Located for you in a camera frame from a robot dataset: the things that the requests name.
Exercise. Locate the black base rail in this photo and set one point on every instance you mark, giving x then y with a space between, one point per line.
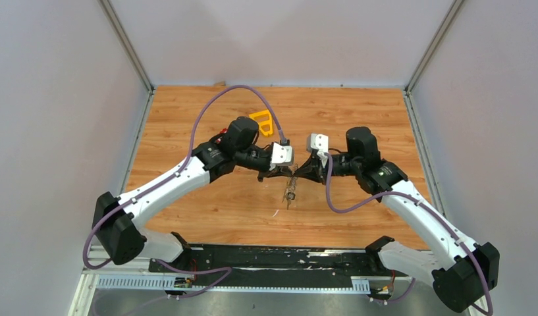
284 267

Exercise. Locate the yellow triangular plastic piece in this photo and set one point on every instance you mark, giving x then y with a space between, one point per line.
264 120

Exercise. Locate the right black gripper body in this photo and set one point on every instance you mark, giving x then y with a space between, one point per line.
321 173

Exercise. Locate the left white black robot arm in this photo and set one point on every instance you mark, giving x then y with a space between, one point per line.
119 222

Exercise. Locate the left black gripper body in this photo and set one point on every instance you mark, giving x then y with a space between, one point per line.
263 174

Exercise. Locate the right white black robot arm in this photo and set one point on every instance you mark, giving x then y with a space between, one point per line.
460 271

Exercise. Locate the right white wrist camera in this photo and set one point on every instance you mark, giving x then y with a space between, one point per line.
318 145

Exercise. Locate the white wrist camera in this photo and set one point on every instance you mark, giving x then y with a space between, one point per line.
281 156
318 145

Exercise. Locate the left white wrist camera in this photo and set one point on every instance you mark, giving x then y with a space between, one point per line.
281 156

